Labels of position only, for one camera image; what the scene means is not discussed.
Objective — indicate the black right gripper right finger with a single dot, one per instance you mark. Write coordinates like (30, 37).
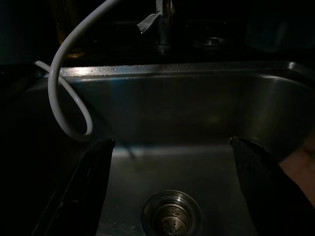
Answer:
(270, 196)

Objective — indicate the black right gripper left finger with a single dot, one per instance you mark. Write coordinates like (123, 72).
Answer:
(81, 191)

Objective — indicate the stainless steel kitchen sink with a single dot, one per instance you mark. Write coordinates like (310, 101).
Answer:
(172, 103)

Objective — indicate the chrome kitchen faucet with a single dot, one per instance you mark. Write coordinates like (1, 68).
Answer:
(164, 32)

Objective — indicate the metal sink drain strainer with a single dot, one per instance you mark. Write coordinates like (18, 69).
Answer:
(172, 218)

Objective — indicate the olive oil glass bottle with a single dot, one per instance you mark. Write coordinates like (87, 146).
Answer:
(73, 51)

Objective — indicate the round metal sink hole cap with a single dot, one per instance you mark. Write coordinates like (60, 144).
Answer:
(209, 42)

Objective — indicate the white tie strip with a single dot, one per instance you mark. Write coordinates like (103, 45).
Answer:
(147, 22)

